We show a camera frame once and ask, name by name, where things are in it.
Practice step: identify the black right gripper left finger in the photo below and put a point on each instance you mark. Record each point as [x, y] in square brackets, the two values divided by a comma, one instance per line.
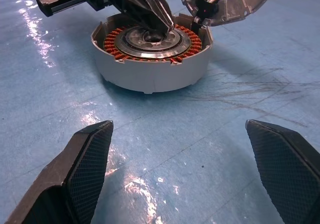
[75, 174]

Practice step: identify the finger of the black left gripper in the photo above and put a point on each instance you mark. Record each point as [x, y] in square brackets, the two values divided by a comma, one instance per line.
[157, 4]

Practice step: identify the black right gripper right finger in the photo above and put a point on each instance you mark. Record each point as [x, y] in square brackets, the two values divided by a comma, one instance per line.
[287, 174]

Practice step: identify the silver spoked rotor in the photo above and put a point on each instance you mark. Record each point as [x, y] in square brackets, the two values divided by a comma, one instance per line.
[132, 49]

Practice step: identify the round white motor housing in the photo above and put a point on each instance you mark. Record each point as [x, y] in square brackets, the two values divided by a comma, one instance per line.
[150, 76]

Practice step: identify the small white object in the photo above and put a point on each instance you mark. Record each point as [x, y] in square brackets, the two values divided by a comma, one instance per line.
[236, 7]

